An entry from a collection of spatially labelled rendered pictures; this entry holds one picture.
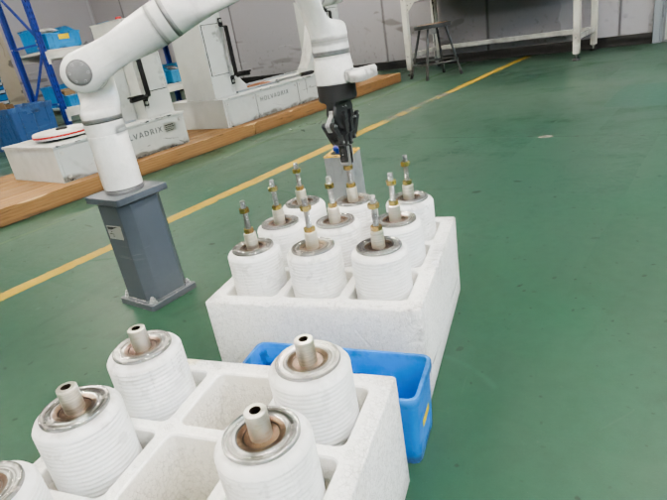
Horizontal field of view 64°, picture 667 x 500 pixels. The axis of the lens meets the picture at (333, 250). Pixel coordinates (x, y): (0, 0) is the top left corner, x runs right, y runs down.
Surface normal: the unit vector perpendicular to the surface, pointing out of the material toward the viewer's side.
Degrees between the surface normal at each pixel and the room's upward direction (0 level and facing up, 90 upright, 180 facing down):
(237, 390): 90
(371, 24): 90
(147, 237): 90
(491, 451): 0
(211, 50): 90
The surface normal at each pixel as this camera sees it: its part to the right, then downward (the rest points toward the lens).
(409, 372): -0.36, 0.39
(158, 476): 0.93, 0.00
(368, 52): -0.58, 0.40
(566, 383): -0.16, -0.91
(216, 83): 0.80, 0.11
